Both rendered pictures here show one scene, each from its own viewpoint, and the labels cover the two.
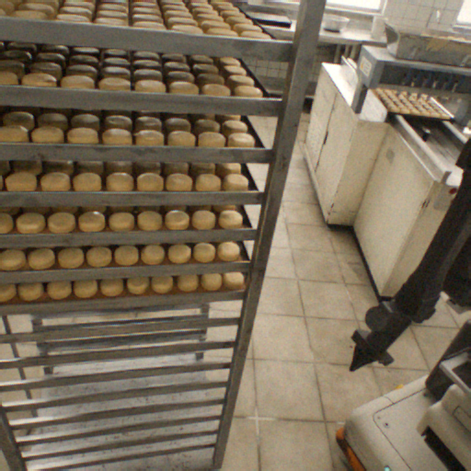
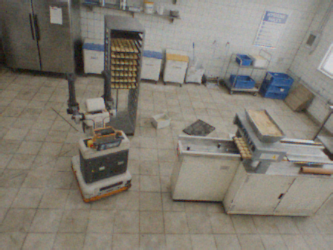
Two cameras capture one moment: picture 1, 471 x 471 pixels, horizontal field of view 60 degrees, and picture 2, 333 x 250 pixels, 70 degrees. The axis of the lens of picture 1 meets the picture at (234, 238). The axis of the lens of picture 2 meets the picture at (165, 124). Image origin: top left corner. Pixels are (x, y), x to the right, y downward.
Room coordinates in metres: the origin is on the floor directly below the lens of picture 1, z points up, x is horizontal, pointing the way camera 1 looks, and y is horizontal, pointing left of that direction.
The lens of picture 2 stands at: (1.33, -3.21, 2.62)
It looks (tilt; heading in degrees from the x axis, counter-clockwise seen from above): 34 degrees down; 85
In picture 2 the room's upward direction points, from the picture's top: 11 degrees clockwise
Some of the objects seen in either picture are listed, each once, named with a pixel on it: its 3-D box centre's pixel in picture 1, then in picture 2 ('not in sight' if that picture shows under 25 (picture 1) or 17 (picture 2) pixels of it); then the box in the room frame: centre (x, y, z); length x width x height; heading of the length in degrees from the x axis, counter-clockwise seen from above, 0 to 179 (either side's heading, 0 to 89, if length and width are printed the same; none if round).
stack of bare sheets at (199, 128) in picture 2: not in sight; (198, 129); (2.35, 0.58, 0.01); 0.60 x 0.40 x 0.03; 52
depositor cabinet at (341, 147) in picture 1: (367, 146); (270, 177); (3.10, -0.92, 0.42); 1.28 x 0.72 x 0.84; 5
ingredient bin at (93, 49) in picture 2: not in sight; (96, 59); (-0.12, 2.42, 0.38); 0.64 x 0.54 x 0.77; 99
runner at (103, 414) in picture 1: (123, 408); not in sight; (0.63, 0.24, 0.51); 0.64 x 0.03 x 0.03; 107
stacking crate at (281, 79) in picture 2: not in sight; (279, 79); (4.62, 2.74, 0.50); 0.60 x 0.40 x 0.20; 8
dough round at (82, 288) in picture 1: (85, 287); not in sight; (0.65, 0.32, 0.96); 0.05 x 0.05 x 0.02
